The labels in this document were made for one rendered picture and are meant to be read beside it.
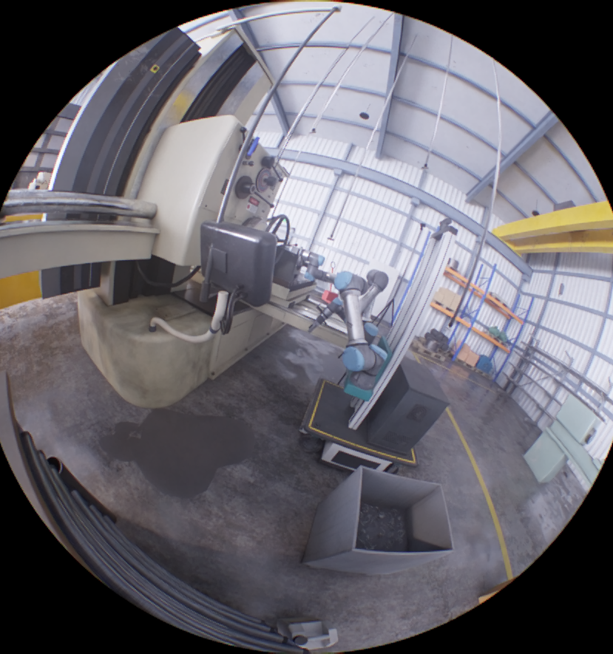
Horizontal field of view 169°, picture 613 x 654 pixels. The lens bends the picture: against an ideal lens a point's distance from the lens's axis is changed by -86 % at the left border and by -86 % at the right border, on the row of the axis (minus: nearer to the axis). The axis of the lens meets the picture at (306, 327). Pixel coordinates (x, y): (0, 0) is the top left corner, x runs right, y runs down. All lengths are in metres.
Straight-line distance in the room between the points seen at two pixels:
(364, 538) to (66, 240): 1.84
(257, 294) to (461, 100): 7.91
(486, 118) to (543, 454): 8.38
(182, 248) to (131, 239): 0.30
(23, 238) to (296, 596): 1.88
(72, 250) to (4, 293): 2.33
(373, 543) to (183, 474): 1.08
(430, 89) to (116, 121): 7.55
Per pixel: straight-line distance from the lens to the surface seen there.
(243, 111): 2.31
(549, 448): 4.77
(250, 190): 1.26
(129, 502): 1.37
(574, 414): 4.75
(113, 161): 1.54
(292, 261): 1.80
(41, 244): 1.07
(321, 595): 1.39
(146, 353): 1.37
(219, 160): 1.13
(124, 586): 0.44
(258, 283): 0.61
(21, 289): 3.33
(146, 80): 1.71
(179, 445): 1.50
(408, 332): 1.24
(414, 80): 7.95
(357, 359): 0.98
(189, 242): 1.09
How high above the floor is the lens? 1.27
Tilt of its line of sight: 19 degrees down
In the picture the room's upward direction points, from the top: 22 degrees clockwise
